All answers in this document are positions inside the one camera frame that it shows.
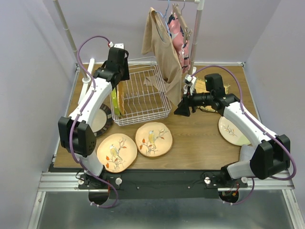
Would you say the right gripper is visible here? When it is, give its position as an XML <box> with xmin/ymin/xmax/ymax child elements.
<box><xmin>173</xmin><ymin>85</ymin><xmax>214</xmax><ymax>116</ymax></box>

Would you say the orange woven bamboo tray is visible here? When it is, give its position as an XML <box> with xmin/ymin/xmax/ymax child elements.
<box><xmin>116</xmin><ymin>81</ymin><xmax>125</xmax><ymax>115</ymax></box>

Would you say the green polka dot plate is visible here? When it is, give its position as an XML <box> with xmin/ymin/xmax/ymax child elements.
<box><xmin>110</xmin><ymin>87</ymin><xmax>122</xmax><ymax>116</ymax></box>

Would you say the green yellow woven mat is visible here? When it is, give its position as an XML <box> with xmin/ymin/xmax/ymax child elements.
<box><xmin>195</xmin><ymin>79</ymin><xmax>230</xmax><ymax>113</ymax></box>

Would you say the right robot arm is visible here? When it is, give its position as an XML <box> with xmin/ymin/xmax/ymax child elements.
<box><xmin>174</xmin><ymin>73</ymin><xmax>290</xmax><ymax>187</ymax></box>

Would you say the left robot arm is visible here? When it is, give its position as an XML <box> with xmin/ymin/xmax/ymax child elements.
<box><xmin>58</xmin><ymin>43</ymin><xmax>130</xmax><ymax>188</ymax></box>

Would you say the white clothes rack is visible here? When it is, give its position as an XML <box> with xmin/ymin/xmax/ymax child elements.
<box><xmin>53</xmin><ymin>0</ymin><xmax>204</xmax><ymax>98</ymax></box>

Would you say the right bird pattern plate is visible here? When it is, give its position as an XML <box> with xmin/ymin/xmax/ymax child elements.
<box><xmin>135</xmin><ymin>122</ymin><xmax>173</xmax><ymax>157</ymax></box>

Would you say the bird pattern plate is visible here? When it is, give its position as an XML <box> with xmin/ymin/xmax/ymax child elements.
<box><xmin>97</xmin><ymin>134</ymin><xmax>138</xmax><ymax>173</ymax></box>
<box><xmin>135</xmin><ymin>122</ymin><xmax>173</xmax><ymax>157</ymax></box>

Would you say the beige t-shirt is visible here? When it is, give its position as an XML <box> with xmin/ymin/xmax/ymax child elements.
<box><xmin>142</xmin><ymin>7</ymin><xmax>182</xmax><ymax>106</ymax></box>

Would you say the white leaf pattern plate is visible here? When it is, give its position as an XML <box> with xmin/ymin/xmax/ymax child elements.
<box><xmin>218</xmin><ymin>116</ymin><xmax>251</xmax><ymax>146</ymax></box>

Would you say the black rimmed striped plate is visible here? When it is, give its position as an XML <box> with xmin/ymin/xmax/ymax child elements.
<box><xmin>91</xmin><ymin>104</ymin><xmax>113</xmax><ymax>137</ymax></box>

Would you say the pink patterned garment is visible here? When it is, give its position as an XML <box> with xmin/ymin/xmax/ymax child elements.
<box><xmin>167</xmin><ymin>14</ymin><xmax>190</xmax><ymax>73</ymax></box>

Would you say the grey folded cloth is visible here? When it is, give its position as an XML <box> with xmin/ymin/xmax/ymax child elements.
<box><xmin>239</xmin><ymin>145</ymin><xmax>256</xmax><ymax>165</ymax></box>

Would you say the wooden clip hanger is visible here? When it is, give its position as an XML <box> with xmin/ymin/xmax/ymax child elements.
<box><xmin>172</xmin><ymin>3</ymin><xmax>193</xmax><ymax>43</ymax></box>

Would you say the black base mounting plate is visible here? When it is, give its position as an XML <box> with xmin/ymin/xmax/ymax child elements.
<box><xmin>78</xmin><ymin>169</ymin><xmax>248</xmax><ymax>200</ymax></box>

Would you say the left bird pattern plate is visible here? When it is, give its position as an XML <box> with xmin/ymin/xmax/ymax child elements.
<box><xmin>97</xmin><ymin>134</ymin><xmax>138</xmax><ymax>173</ymax></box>

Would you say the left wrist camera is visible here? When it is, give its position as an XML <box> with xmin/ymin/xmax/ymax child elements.
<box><xmin>108</xmin><ymin>42</ymin><xmax>124</xmax><ymax>50</ymax></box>

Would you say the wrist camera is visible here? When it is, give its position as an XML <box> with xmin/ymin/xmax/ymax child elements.
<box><xmin>183</xmin><ymin>74</ymin><xmax>197</xmax><ymax>95</ymax></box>
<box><xmin>108</xmin><ymin>42</ymin><xmax>124</xmax><ymax>50</ymax></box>

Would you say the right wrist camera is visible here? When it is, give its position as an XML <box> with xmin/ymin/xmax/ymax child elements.
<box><xmin>183</xmin><ymin>74</ymin><xmax>197</xmax><ymax>95</ymax></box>

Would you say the white wire dish rack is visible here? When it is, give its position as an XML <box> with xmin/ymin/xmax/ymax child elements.
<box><xmin>110</xmin><ymin>56</ymin><xmax>172</xmax><ymax>126</ymax></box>

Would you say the blue wire hanger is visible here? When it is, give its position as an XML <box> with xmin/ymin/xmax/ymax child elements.
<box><xmin>155</xmin><ymin>0</ymin><xmax>171</xmax><ymax>36</ymax></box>

